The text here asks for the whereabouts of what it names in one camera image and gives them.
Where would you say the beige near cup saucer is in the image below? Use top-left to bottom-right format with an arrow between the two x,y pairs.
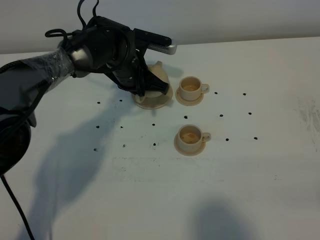
174,133 -> 206,156

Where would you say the beige teapot saucer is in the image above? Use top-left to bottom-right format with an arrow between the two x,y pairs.
131,85 -> 173,110

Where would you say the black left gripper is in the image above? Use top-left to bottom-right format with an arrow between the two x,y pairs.
107,49 -> 170,96

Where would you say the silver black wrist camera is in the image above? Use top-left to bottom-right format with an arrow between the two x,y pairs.
133,28 -> 177,55

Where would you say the beige cup saucer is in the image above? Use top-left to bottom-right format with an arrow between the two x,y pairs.
175,88 -> 204,106
174,133 -> 206,156

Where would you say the beige far teacup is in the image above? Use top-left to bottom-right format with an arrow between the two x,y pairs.
179,76 -> 210,101

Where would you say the beige near teacup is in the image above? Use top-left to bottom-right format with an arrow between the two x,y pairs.
177,124 -> 212,145

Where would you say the beige teacup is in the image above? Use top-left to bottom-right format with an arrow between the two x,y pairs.
179,76 -> 210,101
177,124 -> 212,145

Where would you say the beige far cup saucer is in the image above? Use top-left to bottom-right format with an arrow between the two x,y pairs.
175,88 -> 204,106

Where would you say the black braided cable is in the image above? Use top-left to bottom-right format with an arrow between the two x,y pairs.
0,0 -> 146,240

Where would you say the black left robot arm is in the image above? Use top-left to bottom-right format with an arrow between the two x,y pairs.
0,16 -> 172,174

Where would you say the beige ceramic teapot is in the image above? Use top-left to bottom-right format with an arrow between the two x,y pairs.
135,61 -> 170,103

